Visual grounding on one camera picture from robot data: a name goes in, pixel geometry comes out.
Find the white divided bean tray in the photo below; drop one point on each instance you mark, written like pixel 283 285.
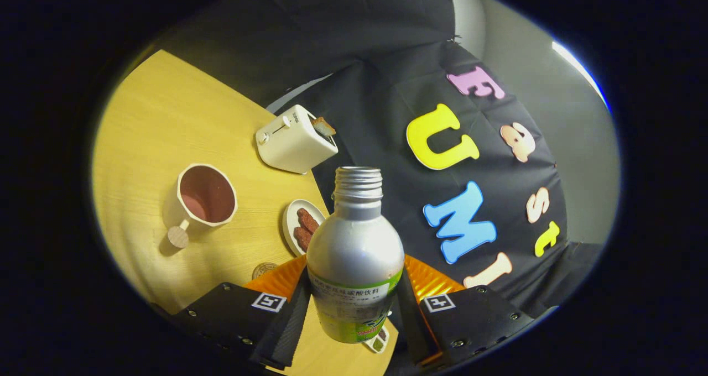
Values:
pixel 376 343

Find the round wooden coaster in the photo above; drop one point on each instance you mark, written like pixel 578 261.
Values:
pixel 263 270

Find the silver bottle with green label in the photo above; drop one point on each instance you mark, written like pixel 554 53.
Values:
pixel 354 249

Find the wooden table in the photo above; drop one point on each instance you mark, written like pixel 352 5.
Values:
pixel 144 132

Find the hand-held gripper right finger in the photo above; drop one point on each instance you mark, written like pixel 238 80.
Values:
pixel 415 332

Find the toast slice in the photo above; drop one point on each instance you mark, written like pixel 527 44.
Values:
pixel 322 126

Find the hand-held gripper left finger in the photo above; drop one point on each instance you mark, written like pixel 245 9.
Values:
pixel 285 332

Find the white oval plate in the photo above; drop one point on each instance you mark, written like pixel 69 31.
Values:
pixel 289 224

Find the black backdrop cloth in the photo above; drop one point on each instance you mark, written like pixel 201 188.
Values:
pixel 387 99

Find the white toaster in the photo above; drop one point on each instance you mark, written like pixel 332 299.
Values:
pixel 293 144

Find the brown meat slice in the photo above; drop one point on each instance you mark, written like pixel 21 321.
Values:
pixel 302 238
pixel 307 220

